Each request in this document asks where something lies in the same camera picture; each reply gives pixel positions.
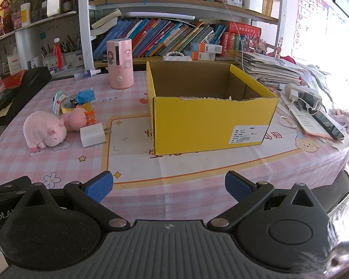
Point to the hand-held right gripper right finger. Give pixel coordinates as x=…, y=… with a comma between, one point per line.
x=238, y=184

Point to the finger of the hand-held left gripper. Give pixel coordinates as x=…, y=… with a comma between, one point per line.
x=5, y=190

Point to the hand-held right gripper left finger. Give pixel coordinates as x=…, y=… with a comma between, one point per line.
x=100, y=186

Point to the pink pig plush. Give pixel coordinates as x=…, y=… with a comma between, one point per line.
x=40, y=128

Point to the pink doll with orange hair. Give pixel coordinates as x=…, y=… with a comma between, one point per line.
x=75, y=119

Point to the yellow cardboard box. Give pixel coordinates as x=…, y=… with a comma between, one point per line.
x=197, y=122

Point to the yellow tape roll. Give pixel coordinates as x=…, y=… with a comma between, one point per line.
x=66, y=109

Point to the blue packet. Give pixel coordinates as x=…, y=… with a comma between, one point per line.
x=85, y=96

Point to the small white green box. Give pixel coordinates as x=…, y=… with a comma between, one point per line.
x=58, y=101

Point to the white plug adapter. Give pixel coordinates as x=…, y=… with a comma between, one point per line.
x=293, y=94

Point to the black phone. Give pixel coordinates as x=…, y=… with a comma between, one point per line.
x=327, y=123

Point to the black case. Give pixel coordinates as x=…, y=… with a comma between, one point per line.
x=29, y=84

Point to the small spray bottle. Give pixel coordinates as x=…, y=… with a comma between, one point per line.
x=85, y=75

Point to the white power strip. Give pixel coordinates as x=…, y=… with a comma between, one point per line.
x=306, y=91

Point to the stack of papers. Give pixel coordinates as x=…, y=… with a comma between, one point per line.
x=267, y=66

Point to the pink humidifier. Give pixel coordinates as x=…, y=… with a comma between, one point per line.
x=119, y=64

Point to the grey brush cup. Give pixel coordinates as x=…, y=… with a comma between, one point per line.
x=73, y=58

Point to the orange white carton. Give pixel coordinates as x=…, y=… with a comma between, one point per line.
x=199, y=55
x=206, y=48

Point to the red thick books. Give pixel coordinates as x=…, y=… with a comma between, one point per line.
x=229, y=45

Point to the white quilted purse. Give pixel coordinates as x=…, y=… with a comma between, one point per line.
x=177, y=58

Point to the colourful printed box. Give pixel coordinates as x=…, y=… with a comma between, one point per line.
x=253, y=44

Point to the red flat box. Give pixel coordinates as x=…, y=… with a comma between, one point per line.
x=244, y=29

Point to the row of leaning books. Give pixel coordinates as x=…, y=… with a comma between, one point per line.
x=151, y=37

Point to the cream hardcover book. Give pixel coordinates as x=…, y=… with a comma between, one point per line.
x=104, y=23

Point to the white bookshelf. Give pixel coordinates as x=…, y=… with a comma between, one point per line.
x=84, y=20

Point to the white bottle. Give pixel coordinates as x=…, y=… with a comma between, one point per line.
x=25, y=13

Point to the white flat board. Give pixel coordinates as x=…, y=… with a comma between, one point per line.
x=160, y=15

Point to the white pen holder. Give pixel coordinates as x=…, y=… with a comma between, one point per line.
x=253, y=1

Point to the alphabet wall poster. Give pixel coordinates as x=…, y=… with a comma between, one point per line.
x=308, y=11

